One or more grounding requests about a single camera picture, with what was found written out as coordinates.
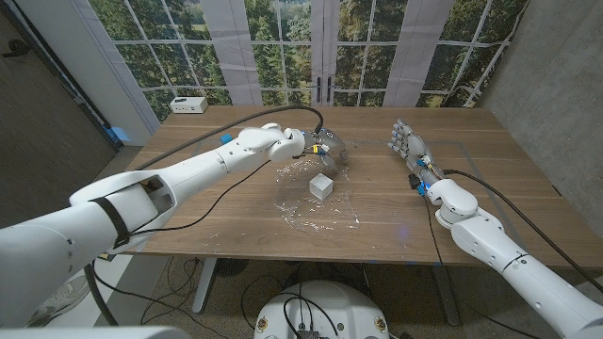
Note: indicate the small blue block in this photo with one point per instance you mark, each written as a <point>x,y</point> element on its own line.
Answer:
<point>226,139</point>

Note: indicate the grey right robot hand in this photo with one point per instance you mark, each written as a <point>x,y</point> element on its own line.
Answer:
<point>414,146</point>

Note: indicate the black round floor item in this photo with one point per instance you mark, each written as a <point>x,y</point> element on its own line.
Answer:
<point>231,267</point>

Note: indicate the white cube block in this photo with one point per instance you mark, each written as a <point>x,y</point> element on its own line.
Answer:
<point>321,187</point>

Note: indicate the clear plastic wrap sheet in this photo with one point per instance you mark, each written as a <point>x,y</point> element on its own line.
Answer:
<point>325,214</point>

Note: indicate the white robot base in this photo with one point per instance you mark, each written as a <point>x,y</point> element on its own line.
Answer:
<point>325,311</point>

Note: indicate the white power strip box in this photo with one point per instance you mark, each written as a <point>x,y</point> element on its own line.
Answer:
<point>188,104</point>

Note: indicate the grey table leg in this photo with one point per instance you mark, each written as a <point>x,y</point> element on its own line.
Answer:
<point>445,296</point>

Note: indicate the white sneaker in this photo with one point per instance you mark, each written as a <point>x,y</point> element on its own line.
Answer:
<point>56,301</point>

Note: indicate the printed window backdrop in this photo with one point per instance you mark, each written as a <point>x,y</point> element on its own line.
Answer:
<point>282,47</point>

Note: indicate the dark brown door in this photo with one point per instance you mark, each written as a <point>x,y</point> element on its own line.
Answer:
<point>37,117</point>

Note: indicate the white table leg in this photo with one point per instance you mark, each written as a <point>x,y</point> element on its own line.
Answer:
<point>205,287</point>

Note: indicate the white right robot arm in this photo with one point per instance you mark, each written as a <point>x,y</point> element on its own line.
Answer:
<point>485,240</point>

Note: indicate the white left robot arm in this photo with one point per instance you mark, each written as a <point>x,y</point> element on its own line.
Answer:
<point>188,174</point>

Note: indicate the light blue floor object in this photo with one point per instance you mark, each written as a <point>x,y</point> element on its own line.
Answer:
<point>118,134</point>

